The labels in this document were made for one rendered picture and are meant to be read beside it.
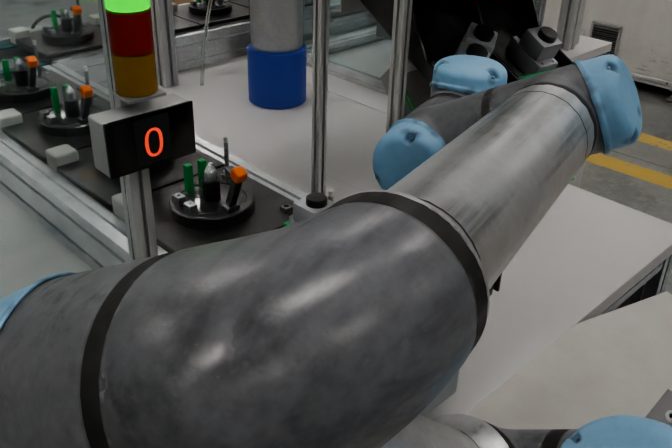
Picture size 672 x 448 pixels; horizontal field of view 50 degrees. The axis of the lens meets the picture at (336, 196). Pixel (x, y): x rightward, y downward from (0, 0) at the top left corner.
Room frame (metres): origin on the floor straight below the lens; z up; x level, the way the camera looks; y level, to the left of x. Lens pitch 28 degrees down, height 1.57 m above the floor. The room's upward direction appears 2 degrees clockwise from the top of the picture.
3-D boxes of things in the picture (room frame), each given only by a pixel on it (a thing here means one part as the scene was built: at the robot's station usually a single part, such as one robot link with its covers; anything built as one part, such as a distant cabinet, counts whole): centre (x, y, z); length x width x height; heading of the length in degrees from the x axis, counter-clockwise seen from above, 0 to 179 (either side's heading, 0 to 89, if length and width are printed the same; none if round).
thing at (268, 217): (1.06, 0.21, 1.01); 0.24 x 0.24 x 0.13; 45
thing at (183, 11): (2.37, 0.43, 1.01); 0.24 x 0.24 x 0.13; 45
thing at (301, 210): (0.89, 0.03, 1.06); 0.08 x 0.04 x 0.07; 46
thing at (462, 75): (0.70, -0.13, 1.29); 0.09 x 0.08 x 0.11; 152
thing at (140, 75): (0.83, 0.24, 1.28); 0.05 x 0.05 x 0.05
